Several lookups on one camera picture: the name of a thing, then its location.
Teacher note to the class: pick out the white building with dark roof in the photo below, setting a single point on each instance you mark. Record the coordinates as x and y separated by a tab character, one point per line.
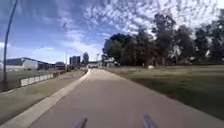
23	64

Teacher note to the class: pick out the dark tall building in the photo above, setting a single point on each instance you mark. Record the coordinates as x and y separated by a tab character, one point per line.
74	61

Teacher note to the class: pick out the pale concrete kerb strip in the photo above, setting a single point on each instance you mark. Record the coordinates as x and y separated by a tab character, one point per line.
36	109

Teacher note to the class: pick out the shaded grass lawn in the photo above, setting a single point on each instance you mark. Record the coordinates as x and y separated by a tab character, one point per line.
173	83

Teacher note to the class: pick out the group of large dark trees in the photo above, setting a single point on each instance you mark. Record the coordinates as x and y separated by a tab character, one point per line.
150	46

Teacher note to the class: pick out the slim dark tree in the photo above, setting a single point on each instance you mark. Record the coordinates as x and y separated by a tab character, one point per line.
85	58

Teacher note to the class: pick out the robot's own part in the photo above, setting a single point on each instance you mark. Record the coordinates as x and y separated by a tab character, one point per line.
81	124
149	123

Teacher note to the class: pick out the fenced grass field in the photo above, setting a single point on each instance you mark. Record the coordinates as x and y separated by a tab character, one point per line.
16	75

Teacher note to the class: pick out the grey asphalt path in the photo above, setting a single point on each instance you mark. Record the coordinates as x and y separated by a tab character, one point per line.
110	100

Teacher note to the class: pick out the grass verge beside kerb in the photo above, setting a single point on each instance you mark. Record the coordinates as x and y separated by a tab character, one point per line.
30	95

